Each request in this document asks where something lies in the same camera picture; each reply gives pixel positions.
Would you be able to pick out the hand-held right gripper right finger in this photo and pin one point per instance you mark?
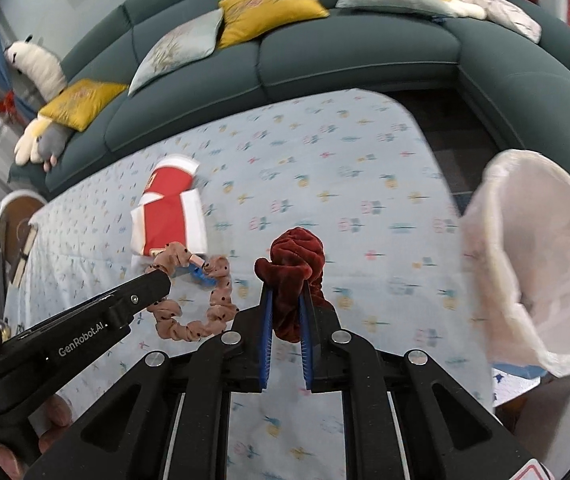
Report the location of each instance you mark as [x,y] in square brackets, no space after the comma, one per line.
[307,345]

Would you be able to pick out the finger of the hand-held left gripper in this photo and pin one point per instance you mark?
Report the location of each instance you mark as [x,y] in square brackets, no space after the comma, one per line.
[150,287]
[200,277]

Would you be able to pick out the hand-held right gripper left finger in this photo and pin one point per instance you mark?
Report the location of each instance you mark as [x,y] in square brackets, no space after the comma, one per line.
[266,340]

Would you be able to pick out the tan dotted scrunchie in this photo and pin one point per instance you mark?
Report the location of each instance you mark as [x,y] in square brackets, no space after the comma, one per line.
[217,265]

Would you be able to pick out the dark red velvet scrunchie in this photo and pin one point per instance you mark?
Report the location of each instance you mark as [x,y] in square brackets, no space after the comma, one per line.
[292,265]

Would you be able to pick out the trash bin with white bag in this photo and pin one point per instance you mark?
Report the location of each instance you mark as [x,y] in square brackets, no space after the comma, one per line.
[495,260]

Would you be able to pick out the person's left hand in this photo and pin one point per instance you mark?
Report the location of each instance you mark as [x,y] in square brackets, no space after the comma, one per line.
[57,417]

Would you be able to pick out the book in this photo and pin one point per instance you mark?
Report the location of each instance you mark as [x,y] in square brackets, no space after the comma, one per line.
[25,252]

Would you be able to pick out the white stool with wooden disc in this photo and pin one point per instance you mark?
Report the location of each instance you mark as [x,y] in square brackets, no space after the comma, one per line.
[12,215]

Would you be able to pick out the floral light blue tablecloth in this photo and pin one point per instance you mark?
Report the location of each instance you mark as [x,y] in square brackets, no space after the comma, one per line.
[340,185]

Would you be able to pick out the grey plush toy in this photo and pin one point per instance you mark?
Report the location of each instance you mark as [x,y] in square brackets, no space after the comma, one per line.
[55,145]

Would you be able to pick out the yellow embroidered cushion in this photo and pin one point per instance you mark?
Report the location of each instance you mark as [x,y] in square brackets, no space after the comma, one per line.
[270,10]
[80,102]

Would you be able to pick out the red curtain bow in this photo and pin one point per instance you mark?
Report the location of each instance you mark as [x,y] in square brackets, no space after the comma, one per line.
[7,105]

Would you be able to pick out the long white plush toy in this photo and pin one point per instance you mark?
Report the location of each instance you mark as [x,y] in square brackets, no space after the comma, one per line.
[40,67]

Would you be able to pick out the teal corner sofa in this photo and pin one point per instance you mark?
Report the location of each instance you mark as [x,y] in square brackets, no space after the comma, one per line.
[345,60]

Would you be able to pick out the white quilted cushion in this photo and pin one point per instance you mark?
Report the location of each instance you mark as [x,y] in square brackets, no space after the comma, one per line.
[510,17]

